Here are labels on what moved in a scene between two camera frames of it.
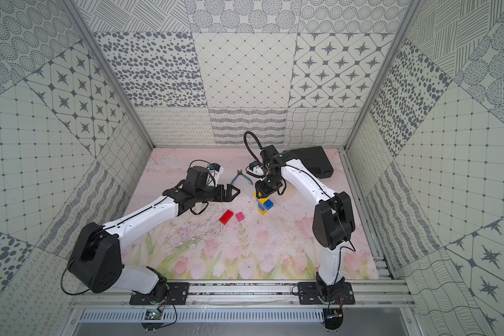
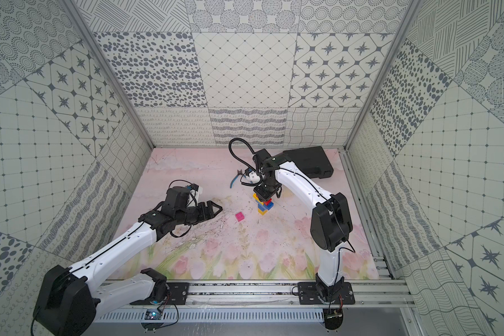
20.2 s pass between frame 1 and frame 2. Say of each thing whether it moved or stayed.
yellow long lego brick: stayed
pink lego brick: stayed
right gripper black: stayed
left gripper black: moved
